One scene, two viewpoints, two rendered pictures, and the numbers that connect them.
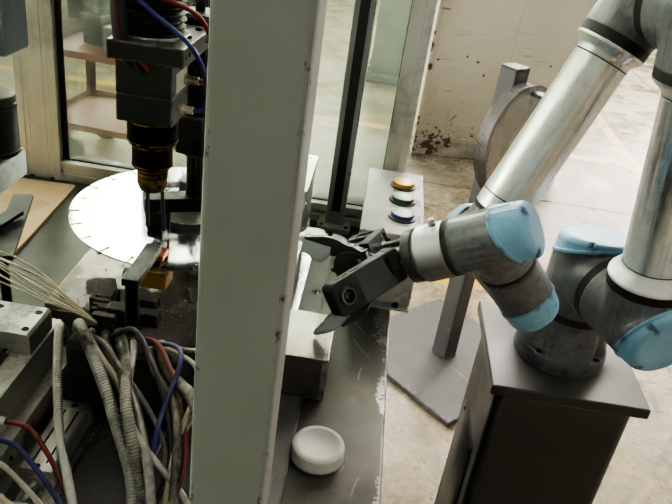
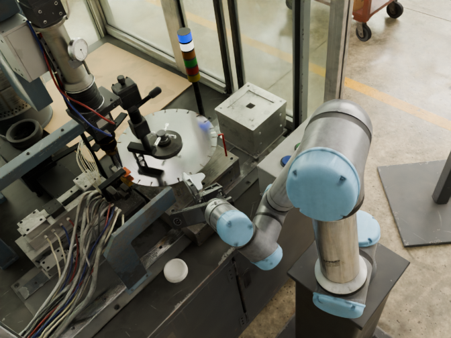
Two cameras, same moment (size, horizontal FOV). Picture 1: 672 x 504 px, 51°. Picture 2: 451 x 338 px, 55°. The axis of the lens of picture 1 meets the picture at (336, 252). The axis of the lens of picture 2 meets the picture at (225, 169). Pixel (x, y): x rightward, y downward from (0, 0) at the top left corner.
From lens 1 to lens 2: 90 cm
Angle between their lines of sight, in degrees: 43
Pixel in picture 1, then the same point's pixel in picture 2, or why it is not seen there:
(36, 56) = (172, 21)
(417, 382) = (404, 212)
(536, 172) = (283, 192)
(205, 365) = not seen: outside the picture
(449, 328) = (441, 187)
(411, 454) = not seen: hidden behind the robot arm
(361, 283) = (184, 217)
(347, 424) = (199, 263)
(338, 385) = (213, 241)
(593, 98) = not seen: hidden behind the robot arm
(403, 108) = (329, 87)
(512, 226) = (221, 229)
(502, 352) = (312, 255)
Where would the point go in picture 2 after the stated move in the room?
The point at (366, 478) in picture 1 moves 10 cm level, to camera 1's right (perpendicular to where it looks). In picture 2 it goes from (184, 292) to (209, 313)
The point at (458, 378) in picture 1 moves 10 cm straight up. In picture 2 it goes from (435, 219) to (441, 208)
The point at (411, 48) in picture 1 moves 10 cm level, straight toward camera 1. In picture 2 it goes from (329, 55) to (308, 72)
